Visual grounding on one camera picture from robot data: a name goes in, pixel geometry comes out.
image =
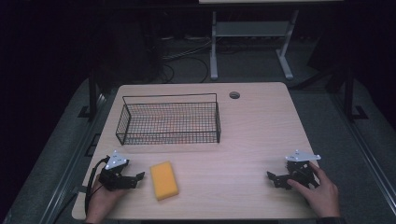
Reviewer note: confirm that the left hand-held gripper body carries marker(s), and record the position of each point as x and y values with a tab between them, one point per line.
115	179

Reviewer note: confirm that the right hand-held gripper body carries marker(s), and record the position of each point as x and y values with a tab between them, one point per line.
299	169

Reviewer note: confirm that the person's left hand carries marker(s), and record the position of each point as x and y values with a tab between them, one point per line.
102	200

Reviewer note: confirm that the person's right hand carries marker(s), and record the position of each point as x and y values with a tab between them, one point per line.
320	194

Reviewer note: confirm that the yellow sponge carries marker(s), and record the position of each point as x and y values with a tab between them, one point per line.
164	180

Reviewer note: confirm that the black metal post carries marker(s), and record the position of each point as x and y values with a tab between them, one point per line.
350	93
92	93

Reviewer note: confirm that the white metal table frame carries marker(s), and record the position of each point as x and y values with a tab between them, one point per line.
249	29

